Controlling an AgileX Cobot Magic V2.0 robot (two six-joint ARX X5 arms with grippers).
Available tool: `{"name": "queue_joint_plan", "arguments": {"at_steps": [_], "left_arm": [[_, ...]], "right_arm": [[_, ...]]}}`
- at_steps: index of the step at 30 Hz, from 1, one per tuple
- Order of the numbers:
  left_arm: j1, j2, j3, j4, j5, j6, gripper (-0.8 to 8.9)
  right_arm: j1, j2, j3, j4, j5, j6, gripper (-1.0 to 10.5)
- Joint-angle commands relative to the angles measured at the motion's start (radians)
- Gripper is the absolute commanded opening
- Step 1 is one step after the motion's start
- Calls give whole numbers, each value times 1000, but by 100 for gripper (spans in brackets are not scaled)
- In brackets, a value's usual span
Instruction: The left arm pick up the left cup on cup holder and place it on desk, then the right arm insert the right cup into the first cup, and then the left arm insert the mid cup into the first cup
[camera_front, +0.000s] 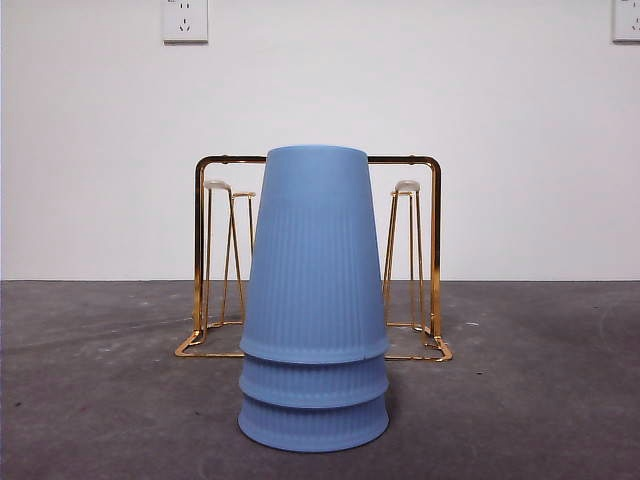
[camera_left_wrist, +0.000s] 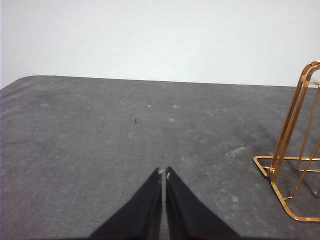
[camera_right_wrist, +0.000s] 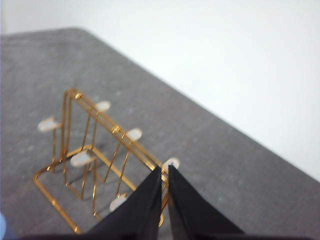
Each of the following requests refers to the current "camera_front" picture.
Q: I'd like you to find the blue ribbed plastic cup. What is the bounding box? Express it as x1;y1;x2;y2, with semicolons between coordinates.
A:
238;352;390;410
238;145;390;364
237;394;390;453

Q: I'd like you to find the white wall socket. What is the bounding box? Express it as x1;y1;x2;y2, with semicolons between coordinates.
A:
161;0;209;44
613;0;640;44

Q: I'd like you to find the gold wire cup holder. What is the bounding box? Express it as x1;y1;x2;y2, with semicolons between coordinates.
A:
173;154;455;362

